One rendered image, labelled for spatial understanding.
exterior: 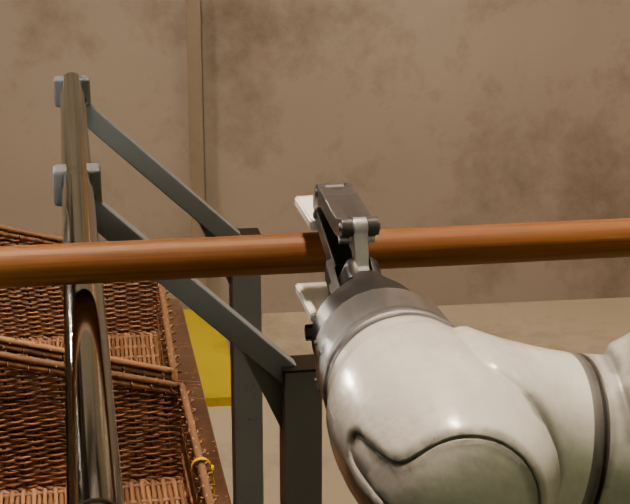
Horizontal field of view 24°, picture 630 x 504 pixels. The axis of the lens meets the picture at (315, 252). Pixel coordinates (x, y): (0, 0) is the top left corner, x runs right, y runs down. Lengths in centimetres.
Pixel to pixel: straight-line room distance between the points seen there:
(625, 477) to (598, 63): 376
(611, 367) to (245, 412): 128
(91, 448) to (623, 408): 29
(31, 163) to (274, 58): 77
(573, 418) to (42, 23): 358
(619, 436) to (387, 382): 12
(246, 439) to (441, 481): 137
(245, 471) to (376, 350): 131
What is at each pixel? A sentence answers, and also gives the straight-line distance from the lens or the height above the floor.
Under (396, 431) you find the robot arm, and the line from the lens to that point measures 71.
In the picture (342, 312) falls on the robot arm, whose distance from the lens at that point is 86.
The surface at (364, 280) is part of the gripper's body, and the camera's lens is 91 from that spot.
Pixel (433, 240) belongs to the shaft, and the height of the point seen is 120.
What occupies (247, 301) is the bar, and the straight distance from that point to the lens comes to 198.
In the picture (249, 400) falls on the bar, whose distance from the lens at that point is 203.
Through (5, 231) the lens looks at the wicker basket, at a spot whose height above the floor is 79.
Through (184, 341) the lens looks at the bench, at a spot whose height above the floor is 58.
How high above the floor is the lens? 151
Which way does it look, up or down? 17 degrees down
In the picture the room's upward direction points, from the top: straight up
